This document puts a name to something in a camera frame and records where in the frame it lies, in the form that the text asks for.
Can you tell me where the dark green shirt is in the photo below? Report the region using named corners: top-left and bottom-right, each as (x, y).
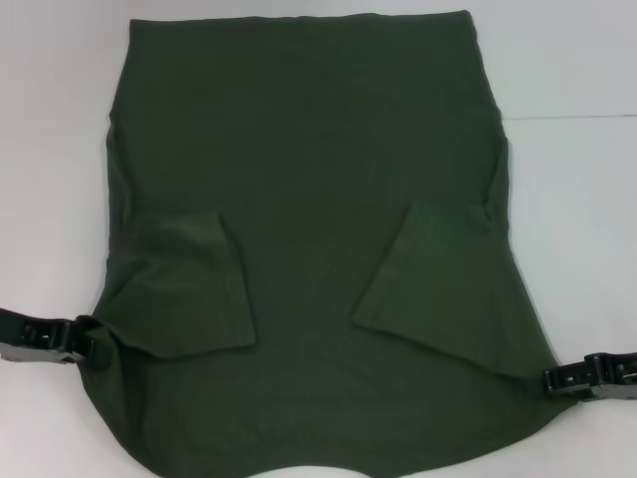
top-left (79, 9), bottom-right (578, 478)

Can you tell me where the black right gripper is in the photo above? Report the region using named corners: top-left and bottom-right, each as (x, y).
top-left (542, 350), bottom-right (637, 403)

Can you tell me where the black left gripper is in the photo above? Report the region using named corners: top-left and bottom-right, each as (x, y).
top-left (0, 306), bottom-right (109, 368)

